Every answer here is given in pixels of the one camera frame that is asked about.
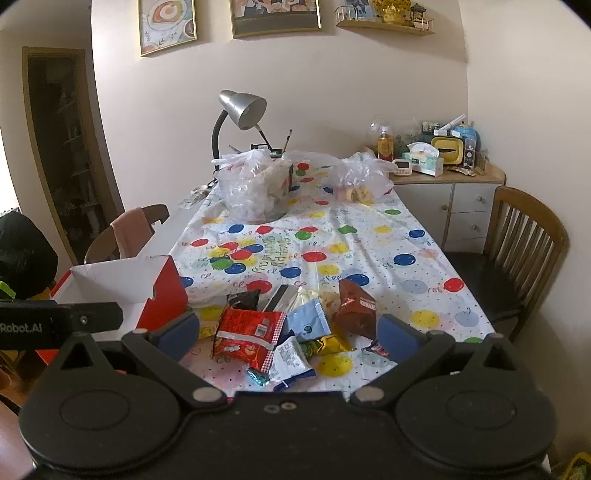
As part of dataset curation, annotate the dark m&m candy bag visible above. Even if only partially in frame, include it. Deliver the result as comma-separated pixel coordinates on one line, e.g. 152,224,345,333
363,340,390,359

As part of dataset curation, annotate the yellow minion cheese stick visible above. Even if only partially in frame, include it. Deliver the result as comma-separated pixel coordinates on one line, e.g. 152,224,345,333
195,305,224,339

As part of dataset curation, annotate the red white cardboard box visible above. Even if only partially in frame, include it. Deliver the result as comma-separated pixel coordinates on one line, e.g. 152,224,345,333
52,255,187,341

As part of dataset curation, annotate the brown snack bag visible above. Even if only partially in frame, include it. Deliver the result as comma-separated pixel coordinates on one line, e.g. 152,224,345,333
334,279,377,340

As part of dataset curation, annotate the red checkered snack bag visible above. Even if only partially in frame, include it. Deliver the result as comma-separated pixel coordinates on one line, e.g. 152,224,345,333
212,308,287,374

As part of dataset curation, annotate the yellow snack packet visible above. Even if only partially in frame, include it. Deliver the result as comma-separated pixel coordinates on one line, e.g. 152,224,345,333
300,334,353,358

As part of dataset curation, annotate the black snack packet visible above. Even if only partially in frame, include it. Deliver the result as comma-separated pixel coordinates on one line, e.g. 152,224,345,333
226,289,260,311

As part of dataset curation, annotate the teal candy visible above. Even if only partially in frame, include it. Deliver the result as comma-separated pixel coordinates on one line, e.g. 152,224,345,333
246,368,270,387

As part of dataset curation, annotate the light blue snack packet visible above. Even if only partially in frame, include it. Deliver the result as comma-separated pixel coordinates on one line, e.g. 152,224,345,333
281,298,332,342

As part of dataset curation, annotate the silver foil packet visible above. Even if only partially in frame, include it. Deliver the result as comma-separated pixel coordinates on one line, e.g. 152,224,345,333
263,284,297,313

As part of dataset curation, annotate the white printed snack packet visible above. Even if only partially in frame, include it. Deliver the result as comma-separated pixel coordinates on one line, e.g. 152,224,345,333
269,335,315,392

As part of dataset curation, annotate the cream white snack packet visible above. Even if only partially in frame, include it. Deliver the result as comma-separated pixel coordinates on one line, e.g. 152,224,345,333
294,287,321,308

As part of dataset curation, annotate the black jacket pile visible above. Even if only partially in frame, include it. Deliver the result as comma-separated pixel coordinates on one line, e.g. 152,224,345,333
1,211,58,300

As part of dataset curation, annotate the wooden chair with towel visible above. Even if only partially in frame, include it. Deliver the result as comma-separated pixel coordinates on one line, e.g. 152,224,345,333
84,204,169,264

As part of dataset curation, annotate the pink towel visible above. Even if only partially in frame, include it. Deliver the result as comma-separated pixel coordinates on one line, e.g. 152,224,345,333
110,208,153,258

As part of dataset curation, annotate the balloon pattern tablecloth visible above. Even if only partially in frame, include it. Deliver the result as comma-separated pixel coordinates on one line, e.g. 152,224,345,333
170,154,493,395

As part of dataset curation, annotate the white drawer cabinet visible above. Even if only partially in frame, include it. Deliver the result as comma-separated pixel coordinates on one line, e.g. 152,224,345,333
392,163,506,253

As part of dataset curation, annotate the dark wooden chair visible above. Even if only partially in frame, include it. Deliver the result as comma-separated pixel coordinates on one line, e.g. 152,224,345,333
447,186,568,341

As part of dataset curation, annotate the large clear plastic bag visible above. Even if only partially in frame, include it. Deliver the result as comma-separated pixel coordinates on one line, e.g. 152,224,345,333
212,149,291,224

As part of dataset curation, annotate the small clear plastic bag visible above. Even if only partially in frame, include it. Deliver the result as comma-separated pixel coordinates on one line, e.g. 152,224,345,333
325,152,394,203

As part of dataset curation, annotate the white kitchen timer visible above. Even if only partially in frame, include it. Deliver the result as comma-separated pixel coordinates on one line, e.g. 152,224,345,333
393,159,413,177

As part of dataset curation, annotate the tissue box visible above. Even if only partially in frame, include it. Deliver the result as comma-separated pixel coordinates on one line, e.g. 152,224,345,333
403,142,444,177

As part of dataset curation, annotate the yellow retro radio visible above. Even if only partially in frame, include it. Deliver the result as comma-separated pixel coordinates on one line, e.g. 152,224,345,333
431,136,465,166

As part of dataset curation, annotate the orange drink bottle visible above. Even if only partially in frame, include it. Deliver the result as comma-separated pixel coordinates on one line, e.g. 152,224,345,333
377,125,394,162

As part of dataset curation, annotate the silver desk lamp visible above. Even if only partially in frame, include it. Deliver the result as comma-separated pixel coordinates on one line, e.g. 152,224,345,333
211,90,267,160

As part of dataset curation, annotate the left framed picture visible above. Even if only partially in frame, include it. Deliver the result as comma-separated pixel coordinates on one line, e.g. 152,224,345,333
137,0,197,57

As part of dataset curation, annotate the framed picture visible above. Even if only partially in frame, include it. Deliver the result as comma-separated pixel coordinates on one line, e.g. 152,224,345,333
229,0,322,39
137,0,197,57

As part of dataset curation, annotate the right framed picture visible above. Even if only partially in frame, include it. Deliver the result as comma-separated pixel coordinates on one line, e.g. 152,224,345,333
229,0,322,39

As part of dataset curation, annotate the wooden wall shelf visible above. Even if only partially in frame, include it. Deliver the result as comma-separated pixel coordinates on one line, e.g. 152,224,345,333
335,0,435,36

